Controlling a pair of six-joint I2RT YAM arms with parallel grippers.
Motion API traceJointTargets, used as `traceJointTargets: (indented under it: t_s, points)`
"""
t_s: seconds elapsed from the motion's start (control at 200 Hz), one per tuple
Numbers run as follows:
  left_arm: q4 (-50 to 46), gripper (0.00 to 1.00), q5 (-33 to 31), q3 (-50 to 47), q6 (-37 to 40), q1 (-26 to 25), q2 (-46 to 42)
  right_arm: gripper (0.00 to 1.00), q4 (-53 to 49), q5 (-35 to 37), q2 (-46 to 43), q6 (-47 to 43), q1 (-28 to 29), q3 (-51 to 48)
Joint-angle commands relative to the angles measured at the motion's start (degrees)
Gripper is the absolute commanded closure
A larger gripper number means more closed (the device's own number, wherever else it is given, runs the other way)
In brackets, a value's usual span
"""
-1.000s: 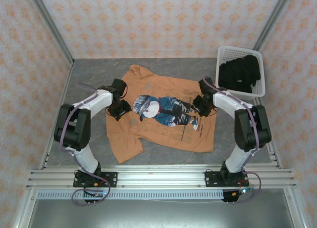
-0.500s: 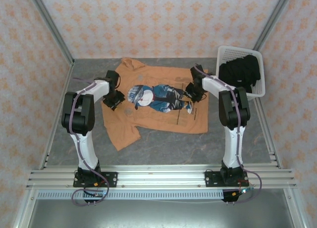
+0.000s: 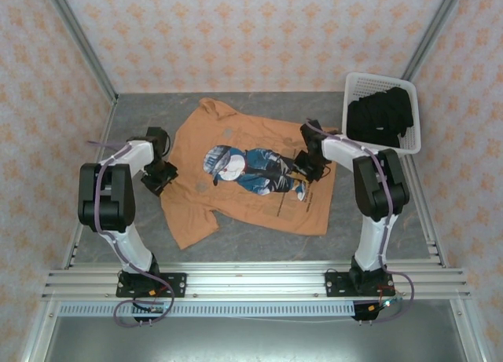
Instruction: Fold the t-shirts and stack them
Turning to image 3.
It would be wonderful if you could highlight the orange printed t-shirt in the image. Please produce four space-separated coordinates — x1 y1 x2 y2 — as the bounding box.
160 97 340 251

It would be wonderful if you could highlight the black t-shirt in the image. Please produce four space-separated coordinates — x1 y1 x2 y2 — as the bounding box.
346 93 400 149
383 86 414 140

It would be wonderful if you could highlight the white plastic mesh basket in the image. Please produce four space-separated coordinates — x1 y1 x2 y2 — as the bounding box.
342 71 424 156

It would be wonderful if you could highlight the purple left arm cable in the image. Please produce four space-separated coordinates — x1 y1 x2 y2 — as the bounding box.
86 139 176 328

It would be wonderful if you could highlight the aluminium side rail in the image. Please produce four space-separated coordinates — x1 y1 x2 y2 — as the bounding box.
403 155 449 269
61 97 119 269

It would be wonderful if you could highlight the aluminium frame post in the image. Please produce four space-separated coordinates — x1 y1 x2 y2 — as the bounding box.
399 0 469 85
42 0 119 104

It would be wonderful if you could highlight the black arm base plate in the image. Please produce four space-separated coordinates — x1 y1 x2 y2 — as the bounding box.
115 272 188 299
325 270 396 298

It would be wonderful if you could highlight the aluminium cross rail beam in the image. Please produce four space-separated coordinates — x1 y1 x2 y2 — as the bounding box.
40 261 472 301

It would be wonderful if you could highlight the white slotted cable duct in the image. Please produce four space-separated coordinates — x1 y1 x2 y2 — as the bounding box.
57 301 357 319

